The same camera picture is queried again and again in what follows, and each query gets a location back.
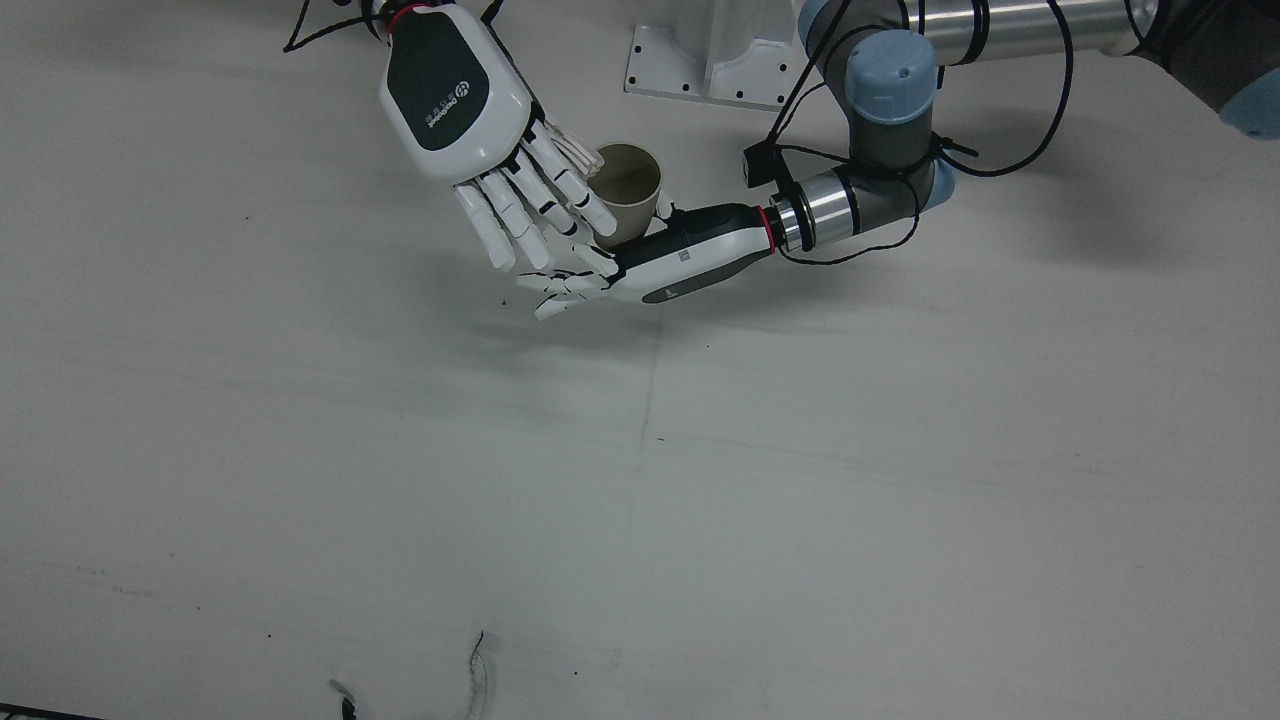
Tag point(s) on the left white-black robot hand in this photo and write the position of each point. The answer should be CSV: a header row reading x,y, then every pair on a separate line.
x,y
700,250

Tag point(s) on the right white-grey robot hand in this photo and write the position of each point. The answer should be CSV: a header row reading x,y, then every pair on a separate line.
x,y
440,90

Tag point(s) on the beige paper cup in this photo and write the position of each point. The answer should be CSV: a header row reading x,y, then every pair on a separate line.
x,y
630,190

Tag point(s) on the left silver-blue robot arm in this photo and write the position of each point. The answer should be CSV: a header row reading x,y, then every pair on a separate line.
x,y
890,80

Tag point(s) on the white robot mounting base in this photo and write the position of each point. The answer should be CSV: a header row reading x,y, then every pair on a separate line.
x,y
740,60

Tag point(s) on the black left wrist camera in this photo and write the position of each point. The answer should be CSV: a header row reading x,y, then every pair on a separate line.
x,y
760,165

